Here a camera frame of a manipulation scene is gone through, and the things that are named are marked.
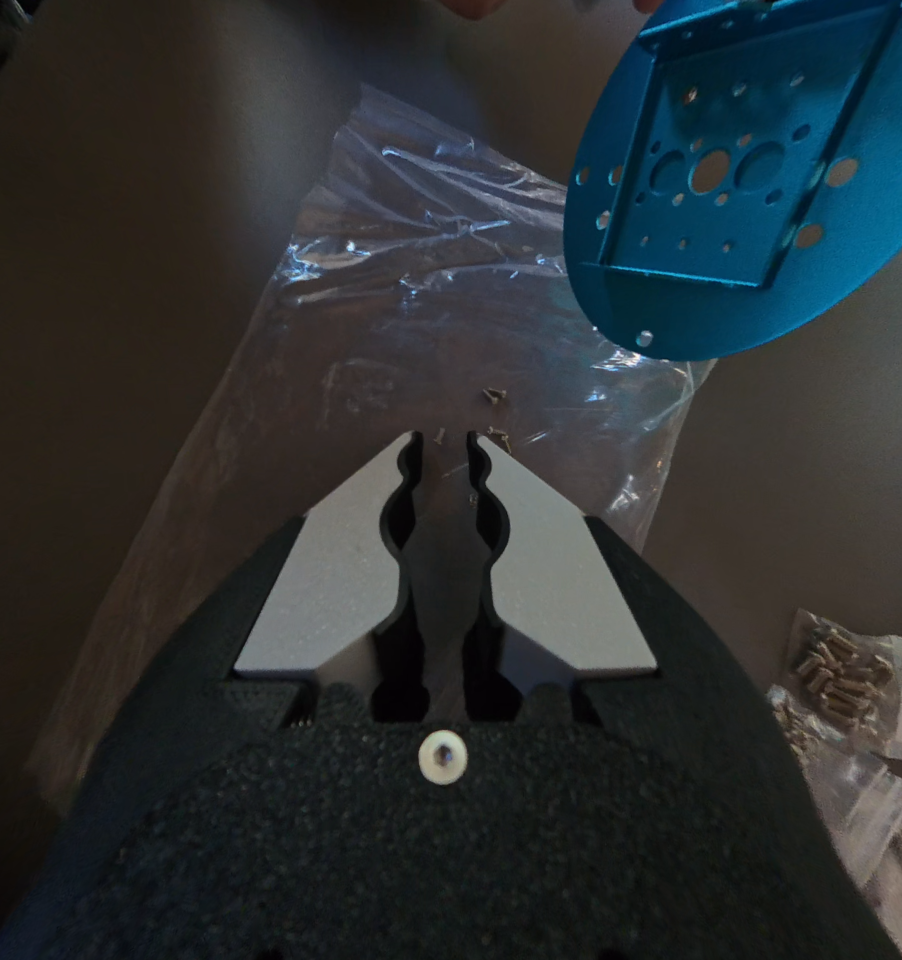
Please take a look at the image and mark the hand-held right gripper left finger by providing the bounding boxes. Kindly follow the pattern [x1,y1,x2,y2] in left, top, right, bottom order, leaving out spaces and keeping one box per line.
[232,431,427,688]

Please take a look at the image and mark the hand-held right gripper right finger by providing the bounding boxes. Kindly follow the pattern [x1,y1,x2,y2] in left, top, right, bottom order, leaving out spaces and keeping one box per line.
[467,432,660,688]

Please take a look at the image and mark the small screws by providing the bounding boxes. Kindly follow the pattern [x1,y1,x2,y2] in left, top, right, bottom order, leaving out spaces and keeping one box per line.
[434,385,515,505]

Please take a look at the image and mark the grey desk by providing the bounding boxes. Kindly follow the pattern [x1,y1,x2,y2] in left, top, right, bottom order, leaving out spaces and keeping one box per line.
[0,0,902,960]

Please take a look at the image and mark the person's left hand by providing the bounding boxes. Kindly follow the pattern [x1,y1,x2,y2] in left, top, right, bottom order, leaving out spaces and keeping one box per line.
[442,0,523,22]

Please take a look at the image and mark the pile of screw bags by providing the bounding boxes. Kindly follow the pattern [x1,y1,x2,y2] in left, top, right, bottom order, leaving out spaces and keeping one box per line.
[764,606,902,897]

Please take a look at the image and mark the clear plastic bag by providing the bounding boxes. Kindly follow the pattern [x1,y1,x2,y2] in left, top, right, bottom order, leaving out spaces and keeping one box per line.
[27,81,719,815]

